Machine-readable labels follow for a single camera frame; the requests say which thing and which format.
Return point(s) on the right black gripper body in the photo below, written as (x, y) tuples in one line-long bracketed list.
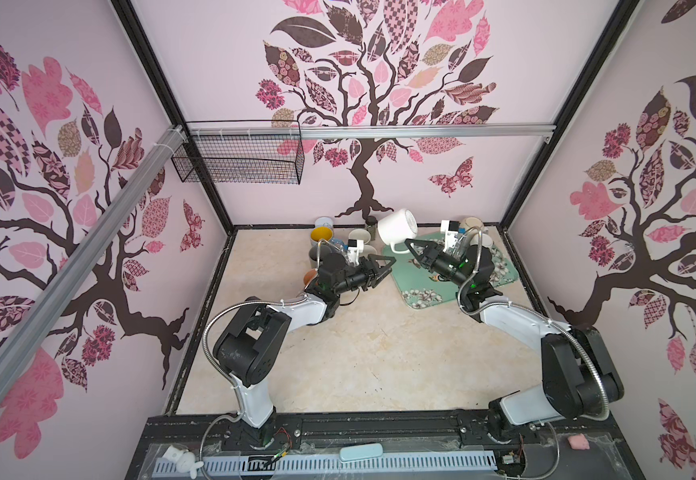
[(448, 268)]

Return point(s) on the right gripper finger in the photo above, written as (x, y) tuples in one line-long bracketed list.
[(419, 246), (428, 259)]

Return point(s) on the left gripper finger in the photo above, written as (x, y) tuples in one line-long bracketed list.
[(379, 271), (381, 261)]

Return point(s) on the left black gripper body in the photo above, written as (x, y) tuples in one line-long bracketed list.
[(356, 276)]

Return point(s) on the peach orange mug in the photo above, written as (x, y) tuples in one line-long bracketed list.
[(310, 276)]

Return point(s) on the green floral tray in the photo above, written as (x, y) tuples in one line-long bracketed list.
[(422, 288)]

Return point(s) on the light grey mug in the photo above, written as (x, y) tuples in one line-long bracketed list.
[(360, 234)]

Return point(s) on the dark grey mug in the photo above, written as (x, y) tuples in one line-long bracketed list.
[(316, 255)]

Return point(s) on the white teapot shaped mug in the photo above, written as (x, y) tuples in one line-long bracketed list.
[(394, 230)]

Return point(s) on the black mug white base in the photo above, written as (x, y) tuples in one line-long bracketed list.
[(486, 240)]

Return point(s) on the blue iridescent mug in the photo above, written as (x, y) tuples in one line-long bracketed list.
[(325, 234)]

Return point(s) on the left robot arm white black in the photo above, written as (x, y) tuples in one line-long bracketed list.
[(243, 341)]

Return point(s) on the cream beige mug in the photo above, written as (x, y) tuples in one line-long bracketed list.
[(472, 225)]

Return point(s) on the glass spice jar black lid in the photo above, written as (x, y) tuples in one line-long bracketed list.
[(371, 225)]

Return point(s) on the white pink tape roll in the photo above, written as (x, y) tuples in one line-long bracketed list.
[(324, 221)]

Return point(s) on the left metal flex conduit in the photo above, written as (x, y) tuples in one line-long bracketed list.
[(244, 341)]

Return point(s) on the pink sponge piece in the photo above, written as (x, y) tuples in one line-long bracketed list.
[(578, 442)]

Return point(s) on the white plug adapter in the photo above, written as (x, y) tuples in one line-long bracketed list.
[(184, 460)]

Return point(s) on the back aluminium rail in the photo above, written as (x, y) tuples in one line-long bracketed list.
[(429, 131)]

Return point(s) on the aluminium rail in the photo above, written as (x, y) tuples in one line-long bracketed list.
[(24, 341), (429, 131)]

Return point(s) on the black wire basket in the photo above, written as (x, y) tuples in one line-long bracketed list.
[(242, 151)]

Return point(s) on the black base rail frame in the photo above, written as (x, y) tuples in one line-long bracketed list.
[(536, 451)]

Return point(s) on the white slotted cable duct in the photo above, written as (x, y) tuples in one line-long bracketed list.
[(321, 465)]

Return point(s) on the left aluminium rail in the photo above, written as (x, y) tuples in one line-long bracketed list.
[(24, 341)]

